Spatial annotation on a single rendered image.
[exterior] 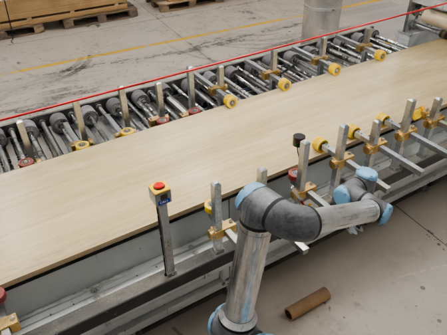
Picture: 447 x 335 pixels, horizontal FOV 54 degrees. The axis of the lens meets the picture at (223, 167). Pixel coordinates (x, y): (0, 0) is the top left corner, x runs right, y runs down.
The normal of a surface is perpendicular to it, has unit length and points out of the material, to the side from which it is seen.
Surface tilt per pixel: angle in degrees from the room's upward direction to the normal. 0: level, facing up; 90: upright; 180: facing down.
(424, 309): 0
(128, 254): 90
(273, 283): 0
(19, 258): 0
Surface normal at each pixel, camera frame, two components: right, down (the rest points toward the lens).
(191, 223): 0.52, 0.50
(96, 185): -0.02, -0.80
